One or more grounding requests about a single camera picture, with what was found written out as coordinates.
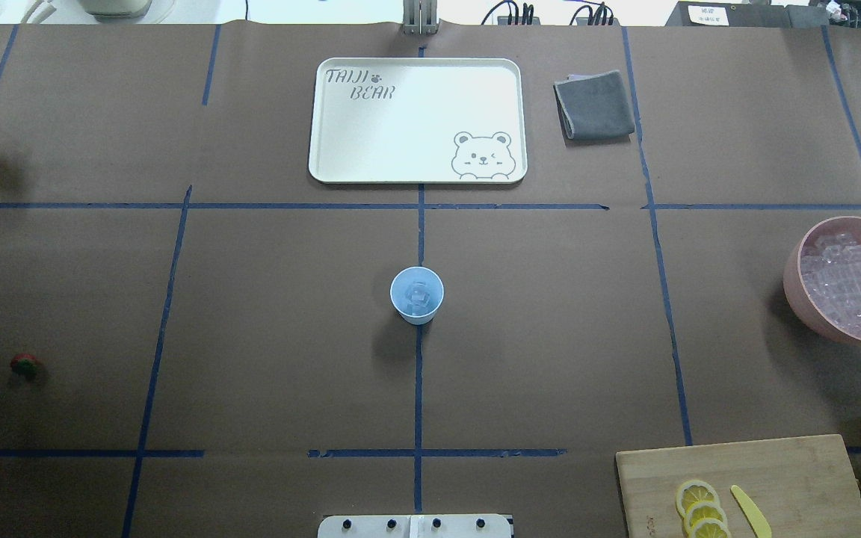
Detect red strawberry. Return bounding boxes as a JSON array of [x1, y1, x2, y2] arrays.
[[10, 353, 41, 379]]

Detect light blue plastic cup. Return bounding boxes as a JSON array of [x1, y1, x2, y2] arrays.
[[389, 266, 445, 326]]

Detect pink bowl of ice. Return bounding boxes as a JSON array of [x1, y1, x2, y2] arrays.
[[783, 217, 861, 344]]

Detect cream bear tray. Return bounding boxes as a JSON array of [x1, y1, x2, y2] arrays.
[[308, 58, 528, 185]]

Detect grey folded cloth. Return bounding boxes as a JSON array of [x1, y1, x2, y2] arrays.
[[553, 70, 635, 142]]

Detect lemon slices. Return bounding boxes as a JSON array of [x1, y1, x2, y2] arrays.
[[674, 479, 732, 537]]

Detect yellow plastic knife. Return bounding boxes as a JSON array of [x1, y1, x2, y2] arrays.
[[729, 484, 773, 538]]

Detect wooden cutting board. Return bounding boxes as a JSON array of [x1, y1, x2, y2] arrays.
[[615, 435, 861, 537]]

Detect aluminium frame post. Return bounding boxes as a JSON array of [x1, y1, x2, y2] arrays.
[[402, 0, 439, 35]]

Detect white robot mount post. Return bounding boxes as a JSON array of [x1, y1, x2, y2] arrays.
[[317, 513, 515, 537]]

